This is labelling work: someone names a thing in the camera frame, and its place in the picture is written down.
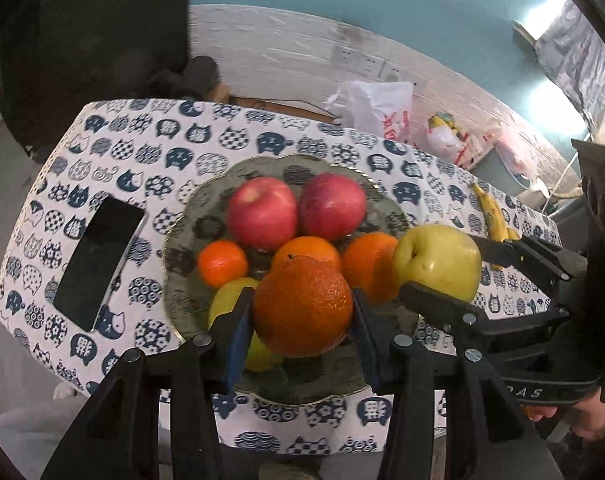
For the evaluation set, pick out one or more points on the black round bag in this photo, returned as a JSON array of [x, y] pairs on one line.
[[202, 72]]

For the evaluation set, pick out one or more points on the dark cloth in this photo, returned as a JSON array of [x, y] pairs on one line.
[[82, 35]]

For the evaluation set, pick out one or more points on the grey cloth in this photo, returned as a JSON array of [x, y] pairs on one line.
[[17, 430]]

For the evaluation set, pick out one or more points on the colourful plastic bag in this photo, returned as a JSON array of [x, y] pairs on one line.
[[447, 137]]

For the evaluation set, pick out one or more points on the red apple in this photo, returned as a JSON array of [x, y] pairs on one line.
[[332, 205], [262, 212]]

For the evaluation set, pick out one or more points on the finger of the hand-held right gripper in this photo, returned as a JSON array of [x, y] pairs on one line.
[[532, 255], [442, 305]]

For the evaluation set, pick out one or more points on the long yellow banana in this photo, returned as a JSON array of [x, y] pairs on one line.
[[492, 215]]

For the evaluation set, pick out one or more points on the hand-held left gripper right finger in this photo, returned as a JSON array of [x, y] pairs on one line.
[[367, 355]]

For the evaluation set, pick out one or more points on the green glass plate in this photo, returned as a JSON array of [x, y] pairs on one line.
[[202, 205]]

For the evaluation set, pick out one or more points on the pink plastic bag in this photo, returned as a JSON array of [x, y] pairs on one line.
[[520, 155]]

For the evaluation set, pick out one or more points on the black smartphone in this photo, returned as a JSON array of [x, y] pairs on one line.
[[97, 260]]

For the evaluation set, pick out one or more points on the large orange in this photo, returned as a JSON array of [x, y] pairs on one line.
[[302, 305]]

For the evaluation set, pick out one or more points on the short yellow banana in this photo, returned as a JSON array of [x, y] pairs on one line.
[[512, 234]]

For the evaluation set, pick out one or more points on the silver curtain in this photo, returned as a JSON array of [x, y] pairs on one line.
[[582, 60]]

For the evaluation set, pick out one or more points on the white plastic bag red print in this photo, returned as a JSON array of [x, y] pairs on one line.
[[372, 105]]

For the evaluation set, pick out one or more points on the small tangerine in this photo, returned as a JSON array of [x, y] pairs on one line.
[[222, 264]]

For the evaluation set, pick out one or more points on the grey bin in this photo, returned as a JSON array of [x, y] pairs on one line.
[[497, 175]]

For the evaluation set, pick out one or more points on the yellow-green apple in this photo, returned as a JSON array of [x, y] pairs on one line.
[[437, 260], [227, 297]]

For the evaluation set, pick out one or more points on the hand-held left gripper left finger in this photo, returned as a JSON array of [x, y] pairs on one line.
[[237, 340]]

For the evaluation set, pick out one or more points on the person's right hand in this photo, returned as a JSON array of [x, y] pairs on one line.
[[595, 415]]

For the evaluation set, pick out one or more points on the cat print tablecloth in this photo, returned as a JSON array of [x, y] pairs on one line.
[[132, 135]]

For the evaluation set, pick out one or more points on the brown cardboard box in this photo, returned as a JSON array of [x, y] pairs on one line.
[[272, 105]]

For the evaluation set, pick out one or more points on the white wall socket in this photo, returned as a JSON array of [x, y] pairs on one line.
[[368, 64], [391, 71], [341, 55]]

